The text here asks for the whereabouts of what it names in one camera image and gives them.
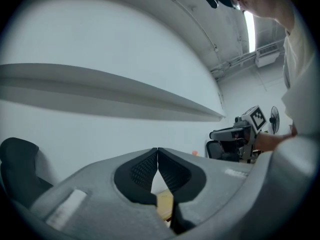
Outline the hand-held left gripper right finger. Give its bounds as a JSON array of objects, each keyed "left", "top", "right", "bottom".
[{"left": 157, "top": 147, "right": 254, "bottom": 235}]

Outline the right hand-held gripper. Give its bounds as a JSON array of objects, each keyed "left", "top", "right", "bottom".
[{"left": 209, "top": 105, "right": 268, "bottom": 164}]

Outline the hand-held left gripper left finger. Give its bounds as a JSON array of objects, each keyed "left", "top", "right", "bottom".
[{"left": 29, "top": 147, "right": 177, "bottom": 238}]

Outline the person's right forearm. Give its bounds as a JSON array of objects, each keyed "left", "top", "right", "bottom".
[{"left": 256, "top": 123, "right": 298, "bottom": 151}]

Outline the black mesh office chair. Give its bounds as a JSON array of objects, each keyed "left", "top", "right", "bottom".
[{"left": 206, "top": 140, "right": 241, "bottom": 162}]

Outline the black standing fan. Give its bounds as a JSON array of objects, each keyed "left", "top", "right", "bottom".
[{"left": 268, "top": 105, "right": 281, "bottom": 135}]

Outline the black padded office chair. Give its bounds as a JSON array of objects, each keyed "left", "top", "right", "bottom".
[{"left": 0, "top": 137, "right": 61, "bottom": 209}]

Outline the white air conditioner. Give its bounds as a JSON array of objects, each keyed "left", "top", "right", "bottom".
[{"left": 254, "top": 43, "right": 280, "bottom": 67}]

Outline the person's torso cream t-shirt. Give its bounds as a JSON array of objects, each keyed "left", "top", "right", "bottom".
[{"left": 281, "top": 8, "right": 320, "bottom": 138}]

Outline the ceiling light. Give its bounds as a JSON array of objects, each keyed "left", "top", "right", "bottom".
[{"left": 243, "top": 10, "right": 256, "bottom": 54}]

